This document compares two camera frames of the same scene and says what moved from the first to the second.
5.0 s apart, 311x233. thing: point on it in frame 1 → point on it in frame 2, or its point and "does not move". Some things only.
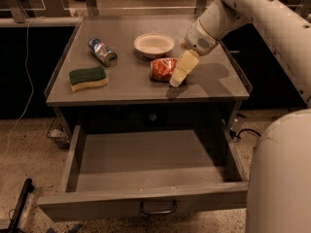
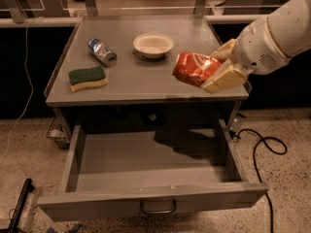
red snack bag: x=161 y=69 → x=194 y=69
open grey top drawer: x=127 y=171 does not move
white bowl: x=154 y=45 does not move
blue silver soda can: x=103 y=52 does not move
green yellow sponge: x=87 y=77 does not move
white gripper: x=198 y=40 → x=258 y=49
